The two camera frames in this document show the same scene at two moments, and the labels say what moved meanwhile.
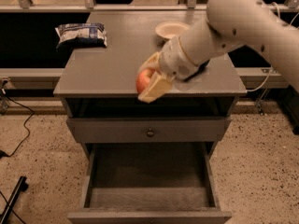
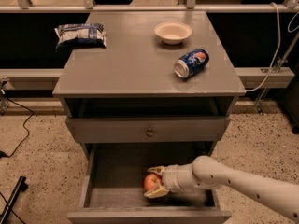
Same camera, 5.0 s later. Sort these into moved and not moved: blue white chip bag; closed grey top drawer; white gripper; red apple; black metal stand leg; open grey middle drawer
Moved: red apple; white gripper
Not moved: closed grey top drawer; blue white chip bag; black metal stand leg; open grey middle drawer
